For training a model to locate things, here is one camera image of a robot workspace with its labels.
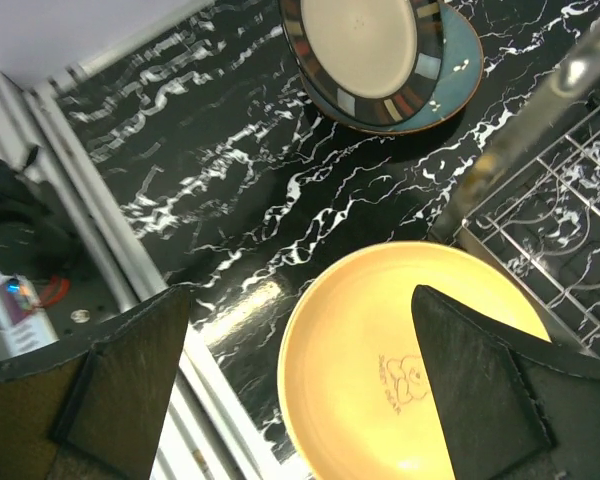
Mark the steel wire dish rack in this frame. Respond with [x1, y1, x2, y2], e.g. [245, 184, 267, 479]
[429, 19, 600, 358]

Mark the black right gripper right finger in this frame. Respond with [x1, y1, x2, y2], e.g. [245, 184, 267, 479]
[411, 285, 600, 479]

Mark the blue glazed plate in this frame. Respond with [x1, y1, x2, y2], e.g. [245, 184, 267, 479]
[300, 3, 484, 136]

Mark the dark striped rim plate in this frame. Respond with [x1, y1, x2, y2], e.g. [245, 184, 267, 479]
[278, 0, 444, 127]

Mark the yellow plate with drawing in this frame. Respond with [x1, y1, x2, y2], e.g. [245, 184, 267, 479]
[277, 241, 547, 479]

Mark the aluminium front rail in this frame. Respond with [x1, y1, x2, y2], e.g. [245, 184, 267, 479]
[0, 72, 278, 479]

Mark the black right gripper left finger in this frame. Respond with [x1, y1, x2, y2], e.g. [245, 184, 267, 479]
[0, 286, 190, 479]

